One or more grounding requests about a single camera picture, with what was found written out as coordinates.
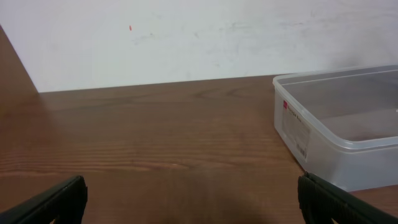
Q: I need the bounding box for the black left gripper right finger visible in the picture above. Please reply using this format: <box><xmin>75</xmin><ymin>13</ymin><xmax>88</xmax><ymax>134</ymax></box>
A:
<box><xmin>297</xmin><ymin>172</ymin><xmax>397</xmax><ymax>224</ymax></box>

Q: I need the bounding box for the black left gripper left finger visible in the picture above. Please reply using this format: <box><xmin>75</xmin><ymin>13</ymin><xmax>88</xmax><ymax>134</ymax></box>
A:
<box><xmin>1</xmin><ymin>175</ymin><xmax>88</xmax><ymax>224</ymax></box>

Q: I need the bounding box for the clear plastic storage container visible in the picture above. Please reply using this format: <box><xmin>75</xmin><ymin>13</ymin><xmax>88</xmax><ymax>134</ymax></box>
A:
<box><xmin>273</xmin><ymin>65</ymin><xmax>397</xmax><ymax>191</ymax></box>

